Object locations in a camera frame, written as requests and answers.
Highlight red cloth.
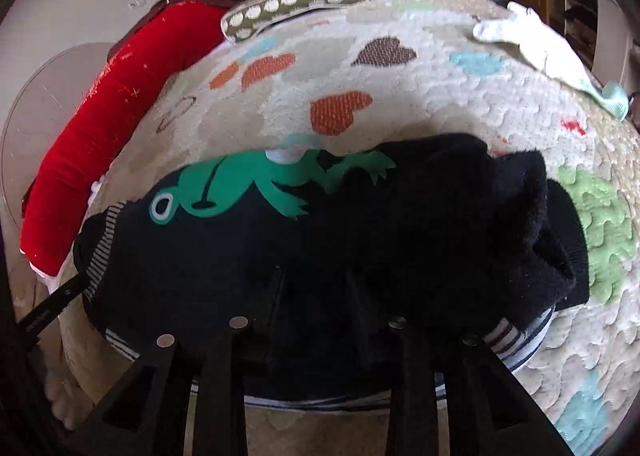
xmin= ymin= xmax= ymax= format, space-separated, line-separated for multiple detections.
xmin=20 ymin=0 xmax=232 ymax=278

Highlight light teal cloth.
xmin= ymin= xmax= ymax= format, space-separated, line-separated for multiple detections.
xmin=580 ymin=79 xmax=631 ymax=123

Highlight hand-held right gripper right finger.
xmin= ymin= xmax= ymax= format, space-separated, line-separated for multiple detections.
xmin=346 ymin=272 xmax=575 ymax=456

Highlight black fleece garment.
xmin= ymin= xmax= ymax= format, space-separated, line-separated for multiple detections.
xmin=320 ymin=133 xmax=592 ymax=329

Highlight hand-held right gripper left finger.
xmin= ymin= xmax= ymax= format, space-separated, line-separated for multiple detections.
xmin=67 ymin=269 xmax=290 ymax=456

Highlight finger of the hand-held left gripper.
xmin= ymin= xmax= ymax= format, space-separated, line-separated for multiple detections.
xmin=16 ymin=273 xmax=87 ymax=353

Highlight navy frog print pants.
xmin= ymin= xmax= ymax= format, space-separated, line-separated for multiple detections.
xmin=73 ymin=146 xmax=556 ymax=409

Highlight heart patterned cream blanket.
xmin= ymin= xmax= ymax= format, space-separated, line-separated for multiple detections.
xmin=42 ymin=0 xmax=640 ymax=456

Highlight white garment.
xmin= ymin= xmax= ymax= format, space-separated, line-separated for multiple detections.
xmin=472 ymin=1 xmax=601 ymax=87

